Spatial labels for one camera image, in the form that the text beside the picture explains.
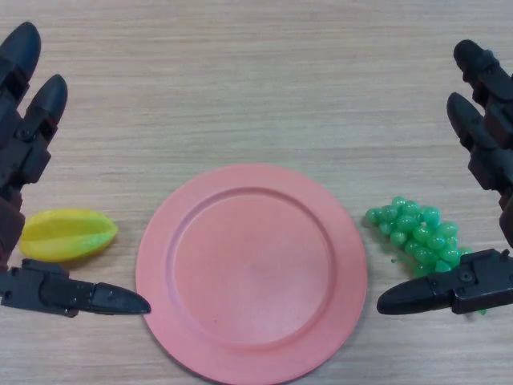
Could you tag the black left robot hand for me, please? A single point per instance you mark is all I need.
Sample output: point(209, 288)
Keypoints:
point(24, 156)

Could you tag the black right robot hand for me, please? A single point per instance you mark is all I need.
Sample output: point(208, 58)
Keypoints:
point(491, 160)

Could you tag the green plastic grape bunch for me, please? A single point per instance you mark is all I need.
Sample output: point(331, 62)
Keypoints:
point(421, 236)

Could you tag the pink round plate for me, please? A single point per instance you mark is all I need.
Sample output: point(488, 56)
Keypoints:
point(252, 272)

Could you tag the yellow plastic starfruit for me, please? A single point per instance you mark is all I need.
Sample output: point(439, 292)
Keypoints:
point(68, 234)

